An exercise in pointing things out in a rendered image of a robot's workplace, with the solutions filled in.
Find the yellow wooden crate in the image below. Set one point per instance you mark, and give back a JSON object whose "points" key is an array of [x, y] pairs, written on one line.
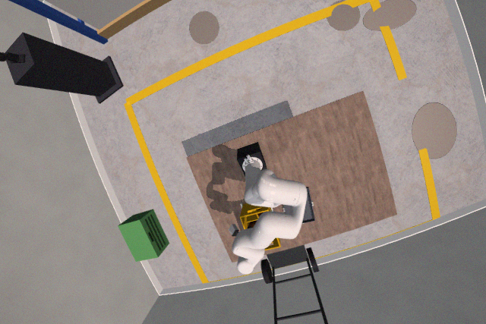
{"points": [[252, 214]]}

